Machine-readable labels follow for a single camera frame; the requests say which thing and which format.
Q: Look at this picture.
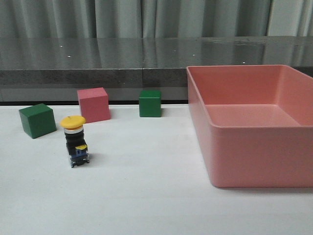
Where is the yellow push button switch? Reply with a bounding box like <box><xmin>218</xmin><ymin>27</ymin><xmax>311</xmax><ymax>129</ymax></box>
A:
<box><xmin>60</xmin><ymin>116</ymin><xmax>89</xmax><ymax>168</ymax></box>

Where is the right green wooden cube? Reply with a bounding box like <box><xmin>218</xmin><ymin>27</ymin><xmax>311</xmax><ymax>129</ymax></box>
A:
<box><xmin>139</xmin><ymin>90</ymin><xmax>161</xmax><ymax>118</ymax></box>

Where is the green wooden cube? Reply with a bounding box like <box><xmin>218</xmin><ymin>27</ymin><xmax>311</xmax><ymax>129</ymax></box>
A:
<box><xmin>19</xmin><ymin>103</ymin><xmax>57</xmax><ymax>139</ymax></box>
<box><xmin>139</xmin><ymin>90</ymin><xmax>161</xmax><ymax>118</ymax></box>

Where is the pink wooden cube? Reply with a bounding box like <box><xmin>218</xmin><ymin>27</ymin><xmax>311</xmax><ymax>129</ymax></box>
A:
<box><xmin>77</xmin><ymin>87</ymin><xmax>111</xmax><ymax>123</ymax></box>

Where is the pink plastic bin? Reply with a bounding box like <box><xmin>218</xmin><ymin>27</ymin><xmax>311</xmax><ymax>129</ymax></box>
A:
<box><xmin>187</xmin><ymin>65</ymin><xmax>313</xmax><ymax>188</ymax></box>

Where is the left green wooden cube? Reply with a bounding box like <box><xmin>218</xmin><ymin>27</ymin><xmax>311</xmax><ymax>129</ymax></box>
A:
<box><xmin>19</xmin><ymin>103</ymin><xmax>57</xmax><ymax>139</ymax></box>

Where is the dark grey stone ledge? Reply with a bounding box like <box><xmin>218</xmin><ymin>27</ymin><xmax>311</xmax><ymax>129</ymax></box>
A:
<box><xmin>0</xmin><ymin>36</ymin><xmax>313</xmax><ymax>105</ymax></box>

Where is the grey curtain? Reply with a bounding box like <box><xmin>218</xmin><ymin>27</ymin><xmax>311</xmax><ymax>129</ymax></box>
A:
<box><xmin>0</xmin><ymin>0</ymin><xmax>313</xmax><ymax>38</ymax></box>

